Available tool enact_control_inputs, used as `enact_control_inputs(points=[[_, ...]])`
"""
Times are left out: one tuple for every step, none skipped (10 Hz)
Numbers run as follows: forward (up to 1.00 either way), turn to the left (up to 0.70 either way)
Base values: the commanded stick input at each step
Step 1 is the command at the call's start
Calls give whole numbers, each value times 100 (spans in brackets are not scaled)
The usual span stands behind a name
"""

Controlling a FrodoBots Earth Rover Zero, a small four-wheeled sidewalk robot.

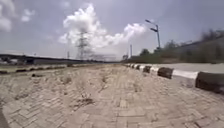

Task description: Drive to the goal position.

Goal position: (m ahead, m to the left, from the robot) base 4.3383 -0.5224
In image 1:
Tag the tall chimney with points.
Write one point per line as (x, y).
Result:
(130, 50)

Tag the lattice electricity pylon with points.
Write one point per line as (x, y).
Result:
(82, 45)

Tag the pale brick paved path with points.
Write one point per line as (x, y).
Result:
(110, 100)

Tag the street lamp pole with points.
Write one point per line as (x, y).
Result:
(157, 35)

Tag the black and white striped kerb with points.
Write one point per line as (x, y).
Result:
(180, 75)

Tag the long low building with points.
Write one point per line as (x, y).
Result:
(43, 60)

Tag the row of trees and bushes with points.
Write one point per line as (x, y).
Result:
(186, 51)

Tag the black and pale low kerb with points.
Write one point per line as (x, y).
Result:
(33, 69)

